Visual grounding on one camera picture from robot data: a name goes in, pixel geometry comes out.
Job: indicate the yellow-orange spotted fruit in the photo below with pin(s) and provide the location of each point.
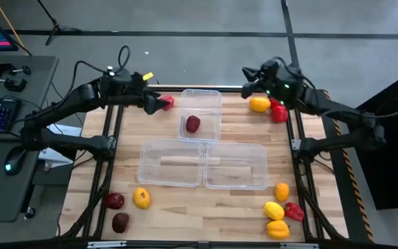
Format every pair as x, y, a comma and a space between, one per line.
141, 198

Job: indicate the yellow-orange oval fruit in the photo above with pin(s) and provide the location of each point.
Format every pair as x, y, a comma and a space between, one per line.
259, 104

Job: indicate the yellow black hazard tape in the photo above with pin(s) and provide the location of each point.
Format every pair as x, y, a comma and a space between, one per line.
354, 186

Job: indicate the red bell pepper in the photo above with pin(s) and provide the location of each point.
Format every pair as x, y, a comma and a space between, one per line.
279, 112
168, 102
294, 211

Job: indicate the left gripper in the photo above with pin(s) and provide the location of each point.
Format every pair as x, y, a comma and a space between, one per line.
126, 84

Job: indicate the yellow tag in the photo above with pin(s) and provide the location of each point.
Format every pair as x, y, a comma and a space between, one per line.
148, 76

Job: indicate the yellow rod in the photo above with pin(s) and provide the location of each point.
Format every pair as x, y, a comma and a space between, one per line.
9, 24

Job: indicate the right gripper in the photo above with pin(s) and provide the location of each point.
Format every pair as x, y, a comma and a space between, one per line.
282, 84

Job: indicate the clear plastic container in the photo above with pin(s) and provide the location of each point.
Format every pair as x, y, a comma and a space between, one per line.
206, 103
169, 173
237, 173

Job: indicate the black clamp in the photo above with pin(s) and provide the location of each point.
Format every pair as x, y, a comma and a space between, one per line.
12, 84
9, 69

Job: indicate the black computer mouse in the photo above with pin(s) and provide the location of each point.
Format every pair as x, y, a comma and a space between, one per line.
14, 160

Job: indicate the silver frame bracket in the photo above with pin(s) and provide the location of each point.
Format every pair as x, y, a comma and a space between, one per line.
299, 246
106, 244
296, 144

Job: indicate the black panel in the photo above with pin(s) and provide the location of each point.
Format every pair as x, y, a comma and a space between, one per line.
396, 148

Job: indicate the white paper sheet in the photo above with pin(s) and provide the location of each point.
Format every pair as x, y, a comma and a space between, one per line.
64, 130

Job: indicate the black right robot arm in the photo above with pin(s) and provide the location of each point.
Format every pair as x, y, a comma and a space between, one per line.
344, 112

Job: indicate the yellow bell pepper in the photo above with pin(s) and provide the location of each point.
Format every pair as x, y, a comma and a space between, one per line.
278, 230

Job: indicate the black tripod stand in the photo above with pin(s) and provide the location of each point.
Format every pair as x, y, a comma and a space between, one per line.
61, 28

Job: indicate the dark red apple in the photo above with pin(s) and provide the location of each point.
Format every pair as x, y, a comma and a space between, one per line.
120, 222

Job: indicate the orange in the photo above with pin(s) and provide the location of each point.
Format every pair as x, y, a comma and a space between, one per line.
282, 192

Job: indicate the yellow lemon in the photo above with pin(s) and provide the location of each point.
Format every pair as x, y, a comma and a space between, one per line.
274, 211

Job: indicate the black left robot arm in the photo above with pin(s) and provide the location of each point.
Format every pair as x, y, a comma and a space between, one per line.
57, 110

